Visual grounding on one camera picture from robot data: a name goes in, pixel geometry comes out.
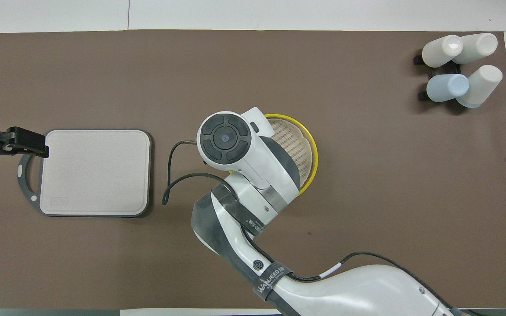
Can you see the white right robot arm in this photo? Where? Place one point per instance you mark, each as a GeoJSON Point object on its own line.
{"type": "Point", "coordinates": [253, 175]}

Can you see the white cutting board grey rim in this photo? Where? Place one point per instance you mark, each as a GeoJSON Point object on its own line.
{"type": "Point", "coordinates": [99, 175]}

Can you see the brown table mat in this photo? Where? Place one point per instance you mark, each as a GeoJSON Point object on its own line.
{"type": "Point", "coordinates": [367, 175]}

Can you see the black cup rack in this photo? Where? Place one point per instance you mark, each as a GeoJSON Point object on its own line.
{"type": "Point", "coordinates": [423, 95]}

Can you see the white plastic cup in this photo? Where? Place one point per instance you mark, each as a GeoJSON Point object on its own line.
{"type": "Point", "coordinates": [439, 52]}
{"type": "Point", "coordinates": [483, 83]}
{"type": "Point", "coordinates": [479, 47]}

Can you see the light blue plastic cup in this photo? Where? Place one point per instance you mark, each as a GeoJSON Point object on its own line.
{"type": "Point", "coordinates": [446, 87]}

